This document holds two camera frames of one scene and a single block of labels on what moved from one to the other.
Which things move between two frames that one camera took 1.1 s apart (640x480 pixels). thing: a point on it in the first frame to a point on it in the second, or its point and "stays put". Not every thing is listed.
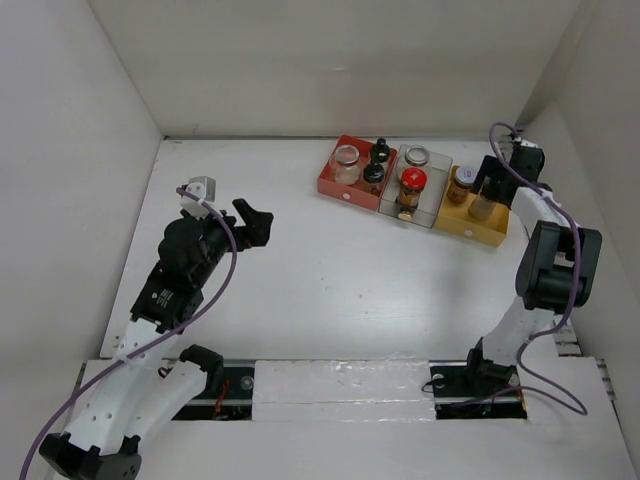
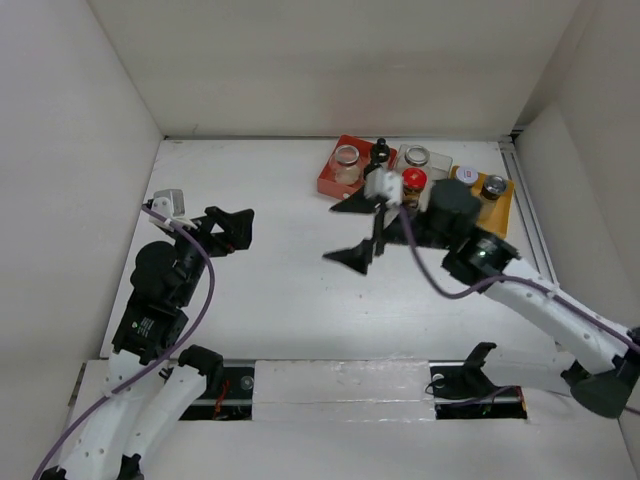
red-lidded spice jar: x=413 y=181 stays put
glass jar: x=345 y=164 stays put
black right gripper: x=491 y=168 to x=358 y=256
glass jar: x=417 y=155 stays put
